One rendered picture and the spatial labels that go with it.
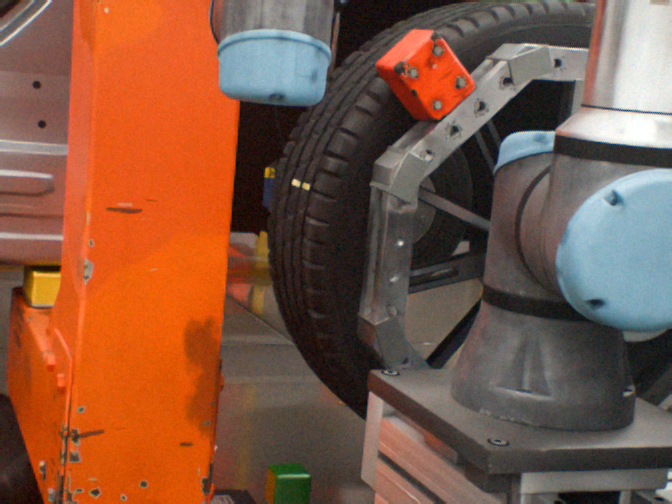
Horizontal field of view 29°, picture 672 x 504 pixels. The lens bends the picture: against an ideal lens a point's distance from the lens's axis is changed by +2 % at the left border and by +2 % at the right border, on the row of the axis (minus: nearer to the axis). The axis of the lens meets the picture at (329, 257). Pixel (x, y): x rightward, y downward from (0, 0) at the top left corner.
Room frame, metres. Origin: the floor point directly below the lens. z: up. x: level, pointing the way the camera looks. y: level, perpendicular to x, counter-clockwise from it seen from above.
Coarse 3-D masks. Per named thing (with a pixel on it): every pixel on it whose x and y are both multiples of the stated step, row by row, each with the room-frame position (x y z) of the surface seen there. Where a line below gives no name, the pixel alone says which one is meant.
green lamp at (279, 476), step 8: (272, 464) 1.32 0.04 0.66; (280, 464) 1.32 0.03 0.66; (288, 464) 1.32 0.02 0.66; (296, 464) 1.32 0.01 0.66; (272, 472) 1.30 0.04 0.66; (280, 472) 1.30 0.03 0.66; (288, 472) 1.30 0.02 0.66; (296, 472) 1.30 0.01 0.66; (304, 472) 1.30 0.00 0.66; (272, 480) 1.30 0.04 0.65; (280, 480) 1.29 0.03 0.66; (288, 480) 1.29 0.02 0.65; (296, 480) 1.29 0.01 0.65; (304, 480) 1.29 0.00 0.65; (272, 488) 1.29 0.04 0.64; (280, 488) 1.29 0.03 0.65; (288, 488) 1.29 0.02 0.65; (296, 488) 1.29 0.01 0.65; (304, 488) 1.29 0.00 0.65; (272, 496) 1.29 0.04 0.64; (280, 496) 1.29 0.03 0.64; (288, 496) 1.29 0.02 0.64; (296, 496) 1.29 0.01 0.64; (304, 496) 1.29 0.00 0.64
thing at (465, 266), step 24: (552, 120) 1.76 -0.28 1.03; (480, 144) 1.71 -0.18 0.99; (432, 192) 1.70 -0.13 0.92; (456, 216) 1.71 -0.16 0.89; (480, 216) 1.72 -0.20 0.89; (480, 240) 1.74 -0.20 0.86; (432, 264) 1.70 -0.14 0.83; (456, 264) 1.71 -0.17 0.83; (480, 264) 1.72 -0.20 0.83; (408, 288) 1.69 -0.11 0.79; (432, 288) 1.70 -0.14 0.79; (456, 336) 1.71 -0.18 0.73; (432, 360) 1.71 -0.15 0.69; (648, 360) 1.80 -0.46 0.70
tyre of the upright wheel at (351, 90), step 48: (384, 48) 1.77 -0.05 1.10; (480, 48) 1.68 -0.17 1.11; (576, 48) 1.73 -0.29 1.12; (336, 96) 1.76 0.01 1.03; (384, 96) 1.65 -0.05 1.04; (288, 144) 1.82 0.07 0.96; (336, 144) 1.65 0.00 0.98; (384, 144) 1.65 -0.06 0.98; (288, 192) 1.76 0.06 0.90; (336, 192) 1.63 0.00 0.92; (288, 240) 1.72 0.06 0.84; (336, 240) 1.63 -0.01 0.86; (288, 288) 1.74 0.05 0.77; (336, 288) 1.63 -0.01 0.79; (336, 336) 1.63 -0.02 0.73; (336, 384) 1.69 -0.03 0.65
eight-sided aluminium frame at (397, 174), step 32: (512, 64) 1.61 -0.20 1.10; (544, 64) 1.62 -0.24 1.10; (576, 64) 1.64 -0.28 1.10; (480, 96) 1.60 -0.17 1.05; (512, 96) 1.61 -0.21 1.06; (416, 128) 1.62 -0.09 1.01; (448, 128) 1.58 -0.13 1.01; (384, 160) 1.60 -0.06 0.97; (416, 160) 1.57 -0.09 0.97; (384, 192) 1.57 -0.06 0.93; (416, 192) 1.57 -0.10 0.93; (384, 224) 1.56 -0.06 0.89; (384, 256) 1.56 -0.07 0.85; (384, 288) 1.56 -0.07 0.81; (384, 320) 1.56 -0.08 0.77; (384, 352) 1.56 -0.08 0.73; (416, 352) 1.58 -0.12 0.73
